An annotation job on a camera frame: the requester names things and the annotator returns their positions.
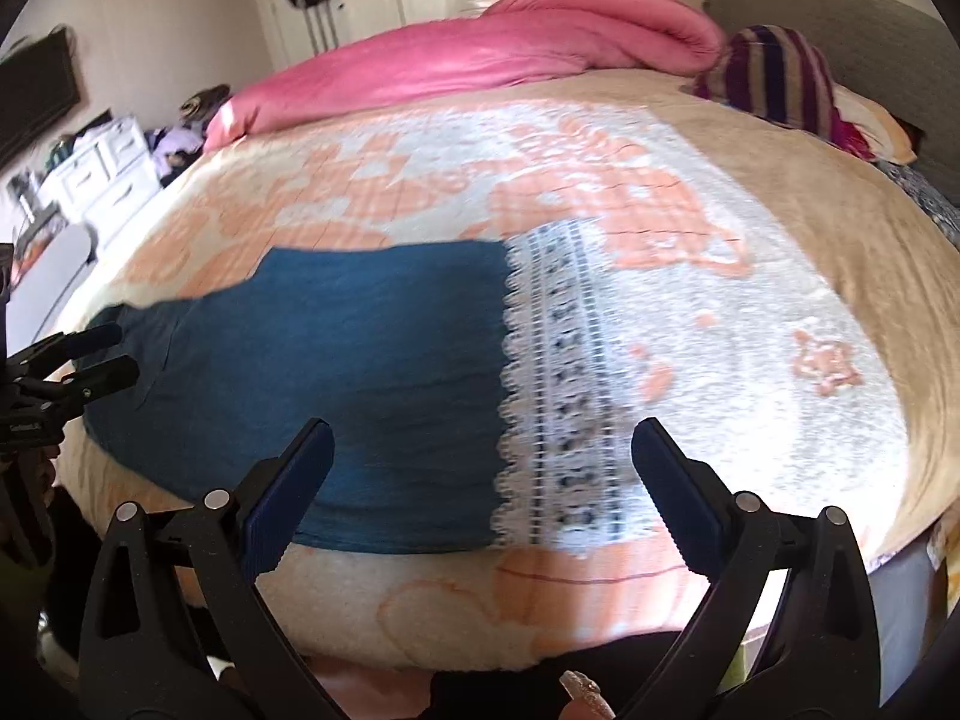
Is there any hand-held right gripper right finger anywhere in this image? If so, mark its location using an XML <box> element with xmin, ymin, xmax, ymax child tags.
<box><xmin>630</xmin><ymin>418</ymin><xmax>882</xmax><ymax>720</ymax></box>

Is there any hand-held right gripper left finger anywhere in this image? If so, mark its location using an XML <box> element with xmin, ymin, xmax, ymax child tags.
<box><xmin>77</xmin><ymin>418</ymin><xmax>336</xmax><ymax>720</ymax></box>

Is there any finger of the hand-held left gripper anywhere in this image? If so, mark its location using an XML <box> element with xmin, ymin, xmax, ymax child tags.
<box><xmin>52</xmin><ymin>356</ymin><xmax>142</xmax><ymax>404</ymax></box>
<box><xmin>19</xmin><ymin>322</ymin><xmax>125</xmax><ymax>377</ymax></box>

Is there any person's right hand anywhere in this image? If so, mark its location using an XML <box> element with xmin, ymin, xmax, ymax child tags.
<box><xmin>559</xmin><ymin>671</ymin><xmax>620</xmax><ymax>720</ymax></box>

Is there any pale grey chair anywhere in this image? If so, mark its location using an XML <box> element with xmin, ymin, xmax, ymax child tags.
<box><xmin>15</xmin><ymin>223</ymin><xmax>98</xmax><ymax>335</ymax></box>

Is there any white drawer cabinet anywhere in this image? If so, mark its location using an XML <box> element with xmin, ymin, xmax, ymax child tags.
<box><xmin>37</xmin><ymin>114</ymin><xmax>162</xmax><ymax>248</ymax></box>

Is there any pile of clothes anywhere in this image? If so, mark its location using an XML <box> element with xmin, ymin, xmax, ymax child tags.
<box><xmin>146</xmin><ymin>84</ymin><xmax>230</xmax><ymax>185</ymax></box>

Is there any cream orange printed blanket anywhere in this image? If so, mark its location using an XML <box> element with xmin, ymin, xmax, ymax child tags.
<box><xmin>45</xmin><ymin>67</ymin><xmax>960</xmax><ymax>674</ymax></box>

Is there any dark floral pillow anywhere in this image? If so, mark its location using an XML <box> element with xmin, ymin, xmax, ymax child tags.
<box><xmin>877</xmin><ymin>157</ymin><xmax>960</xmax><ymax>248</ymax></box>

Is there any cream pillow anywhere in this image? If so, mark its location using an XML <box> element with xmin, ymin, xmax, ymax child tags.
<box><xmin>832</xmin><ymin>82</ymin><xmax>920</xmax><ymax>164</ymax></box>

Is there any purple striped pillow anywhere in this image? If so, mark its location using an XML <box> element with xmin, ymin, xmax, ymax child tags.
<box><xmin>692</xmin><ymin>25</ymin><xmax>875</xmax><ymax>160</ymax></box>

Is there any pink duvet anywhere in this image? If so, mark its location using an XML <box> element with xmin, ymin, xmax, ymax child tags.
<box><xmin>202</xmin><ymin>0</ymin><xmax>727</xmax><ymax>152</ymax></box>

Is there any grey padded headboard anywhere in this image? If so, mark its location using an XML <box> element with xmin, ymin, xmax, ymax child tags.
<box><xmin>701</xmin><ymin>0</ymin><xmax>960</xmax><ymax>205</ymax></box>

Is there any dark wall television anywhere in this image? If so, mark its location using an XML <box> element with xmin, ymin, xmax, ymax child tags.
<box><xmin>0</xmin><ymin>26</ymin><xmax>82</xmax><ymax>166</ymax></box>

